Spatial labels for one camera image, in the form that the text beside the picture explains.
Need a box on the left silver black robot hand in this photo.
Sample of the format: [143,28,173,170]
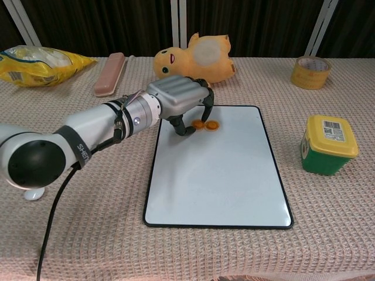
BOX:
[145,74,216,136]

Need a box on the white round magnet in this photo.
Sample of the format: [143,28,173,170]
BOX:
[23,187,46,201]

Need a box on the white magnetic board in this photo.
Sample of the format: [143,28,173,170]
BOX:
[142,104,294,229]

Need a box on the yellow plush toy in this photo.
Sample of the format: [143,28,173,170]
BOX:
[154,32,237,88]

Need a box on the pink pencil case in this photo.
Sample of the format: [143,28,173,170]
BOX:
[93,52,127,97]

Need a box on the dark pleated curtain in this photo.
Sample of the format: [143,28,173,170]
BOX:
[0,0,27,52]
[19,0,173,58]
[318,0,375,59]
[186,0,326,58]

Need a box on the yellow tape roll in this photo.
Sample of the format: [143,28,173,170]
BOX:
[290,56,333,91]

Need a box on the yellow snack bag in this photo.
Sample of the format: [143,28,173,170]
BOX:
[0,45,98,88]

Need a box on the green container with yellow lid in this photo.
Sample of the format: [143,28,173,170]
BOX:
[299,114,360,176]

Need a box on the beige woven tablecloth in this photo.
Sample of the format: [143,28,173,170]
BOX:
[0,55,375,281]

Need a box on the white metal frame post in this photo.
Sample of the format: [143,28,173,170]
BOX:
[171,0,188,58]
[304,0,339,58]
[2,0,42,47]

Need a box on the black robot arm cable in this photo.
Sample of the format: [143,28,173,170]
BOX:
[35,116,124,281]

